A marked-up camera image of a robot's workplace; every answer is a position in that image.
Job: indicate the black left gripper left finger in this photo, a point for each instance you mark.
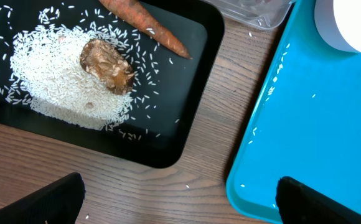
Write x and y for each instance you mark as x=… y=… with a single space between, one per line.
x=58 y=202

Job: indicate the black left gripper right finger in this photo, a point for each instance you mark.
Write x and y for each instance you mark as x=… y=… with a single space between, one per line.
x=300 y=204

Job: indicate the white rice pile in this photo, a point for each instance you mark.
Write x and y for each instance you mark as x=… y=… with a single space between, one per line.
x=40 y=72

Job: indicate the brown nut clump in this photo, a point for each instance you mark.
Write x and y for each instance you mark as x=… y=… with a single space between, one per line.
x=101 y=59

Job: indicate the pink bowl with nuts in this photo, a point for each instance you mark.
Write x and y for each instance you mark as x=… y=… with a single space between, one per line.
x=338 y=22

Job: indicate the orange carrot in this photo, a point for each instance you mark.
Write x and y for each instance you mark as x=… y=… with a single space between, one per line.
x=135 y=14

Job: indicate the clear plastic waste bin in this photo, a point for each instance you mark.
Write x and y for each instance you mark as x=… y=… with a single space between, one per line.
x=260 y=14

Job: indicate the teal serving tray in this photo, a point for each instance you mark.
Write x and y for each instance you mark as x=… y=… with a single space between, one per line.
x=306 y=124

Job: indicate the black plastic tray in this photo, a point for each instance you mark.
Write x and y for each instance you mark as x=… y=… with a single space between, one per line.
x=167 y=88

